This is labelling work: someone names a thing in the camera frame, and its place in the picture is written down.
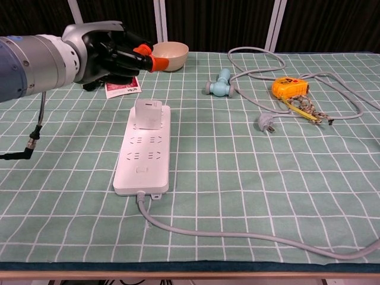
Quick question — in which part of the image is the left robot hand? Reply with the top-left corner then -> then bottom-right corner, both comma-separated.
61,20 -> 170,85

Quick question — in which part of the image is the white charger cube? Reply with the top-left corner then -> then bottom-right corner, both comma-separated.
135,99 -> 163,131

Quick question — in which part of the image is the white power strip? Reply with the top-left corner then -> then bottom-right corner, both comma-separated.
112,104 -> 172,200

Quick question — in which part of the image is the red photo card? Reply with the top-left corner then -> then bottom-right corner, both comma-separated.
104,75 -> 141,99

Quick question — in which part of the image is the beige bowl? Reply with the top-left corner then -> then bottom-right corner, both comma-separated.
151,41 -> 189,72

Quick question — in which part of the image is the green checked tablecloth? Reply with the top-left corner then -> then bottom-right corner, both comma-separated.
0,52 -> 380,265

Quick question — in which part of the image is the yellow tape measure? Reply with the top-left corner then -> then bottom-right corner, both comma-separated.
271,77 -> 320,125

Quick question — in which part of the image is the white partition frame post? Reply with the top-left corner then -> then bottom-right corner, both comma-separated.
265,0 -> 288,51
153,0 -> 169,44
67,0 -> 86,27

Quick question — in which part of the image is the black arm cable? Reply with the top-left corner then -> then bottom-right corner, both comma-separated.
0,91 -> 48,161

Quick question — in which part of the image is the grey power cable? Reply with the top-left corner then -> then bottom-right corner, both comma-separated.
135,46 -> 380,262

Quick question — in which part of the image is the black cable bundle under table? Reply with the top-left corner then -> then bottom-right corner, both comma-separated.
100,278 -> 167,285

